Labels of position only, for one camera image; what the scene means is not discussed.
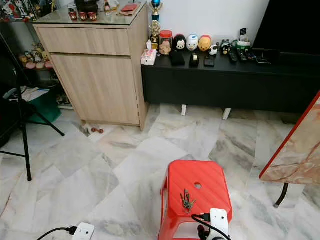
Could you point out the black television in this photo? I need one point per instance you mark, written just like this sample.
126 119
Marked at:
290 30

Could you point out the light wooden cabinet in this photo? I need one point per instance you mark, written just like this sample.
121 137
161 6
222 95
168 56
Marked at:
95 85

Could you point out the blue ball trophy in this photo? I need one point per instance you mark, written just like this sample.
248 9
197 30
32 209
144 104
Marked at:
155 6

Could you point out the black wallet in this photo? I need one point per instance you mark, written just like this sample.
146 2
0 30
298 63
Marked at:
177 58

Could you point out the white green desk gadget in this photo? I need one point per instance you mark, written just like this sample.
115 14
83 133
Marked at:
243 42

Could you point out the black low sideboard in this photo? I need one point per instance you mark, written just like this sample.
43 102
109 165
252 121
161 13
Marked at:
220 85

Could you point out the small red cup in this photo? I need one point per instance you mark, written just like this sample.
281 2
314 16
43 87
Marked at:
83 16
92 16
73 16

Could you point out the small dark figurine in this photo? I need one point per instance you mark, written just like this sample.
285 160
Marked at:
225 47

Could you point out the red plastic stool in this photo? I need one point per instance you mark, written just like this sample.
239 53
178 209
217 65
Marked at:
210 175

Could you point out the white round head figure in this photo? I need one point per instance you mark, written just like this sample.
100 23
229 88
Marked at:
192 43

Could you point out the black remote control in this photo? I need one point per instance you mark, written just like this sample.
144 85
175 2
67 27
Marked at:
233 57

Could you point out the glass display cabinet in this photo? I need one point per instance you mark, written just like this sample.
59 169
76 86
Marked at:
25 45

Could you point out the small red dumbbell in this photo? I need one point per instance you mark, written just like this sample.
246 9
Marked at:
97 130

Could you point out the red paper packet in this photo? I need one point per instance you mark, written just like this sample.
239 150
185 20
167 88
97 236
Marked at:
129 7

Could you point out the pink tissue pack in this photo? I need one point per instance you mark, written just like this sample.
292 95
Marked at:
148 57

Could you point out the gold cup trophy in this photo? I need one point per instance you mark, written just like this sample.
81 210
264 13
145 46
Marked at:
154 33

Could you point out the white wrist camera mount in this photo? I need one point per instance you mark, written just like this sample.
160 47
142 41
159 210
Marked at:
219 220
83 231

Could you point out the black panel leg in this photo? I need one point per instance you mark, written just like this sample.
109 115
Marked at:
283 192

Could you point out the small black pouch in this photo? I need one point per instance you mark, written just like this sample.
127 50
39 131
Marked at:
209 61

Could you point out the black mouse head figure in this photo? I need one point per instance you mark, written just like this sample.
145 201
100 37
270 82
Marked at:
179 44

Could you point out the green storage box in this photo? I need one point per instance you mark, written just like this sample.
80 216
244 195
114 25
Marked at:
47 110

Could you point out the black tripod stand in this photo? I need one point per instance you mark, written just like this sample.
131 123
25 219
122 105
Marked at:
26 150

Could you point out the small panda figure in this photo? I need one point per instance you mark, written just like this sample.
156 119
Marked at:
213 49

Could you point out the yellow bear head figure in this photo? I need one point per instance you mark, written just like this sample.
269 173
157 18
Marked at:
205 45

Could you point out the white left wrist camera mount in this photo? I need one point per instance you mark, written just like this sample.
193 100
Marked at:
83 231

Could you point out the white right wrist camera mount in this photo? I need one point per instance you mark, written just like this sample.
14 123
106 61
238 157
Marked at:
219 220

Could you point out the marble pattern panel board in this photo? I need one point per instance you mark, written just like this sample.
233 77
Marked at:
300 155

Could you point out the dark round pot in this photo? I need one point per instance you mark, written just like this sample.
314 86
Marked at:
86 5

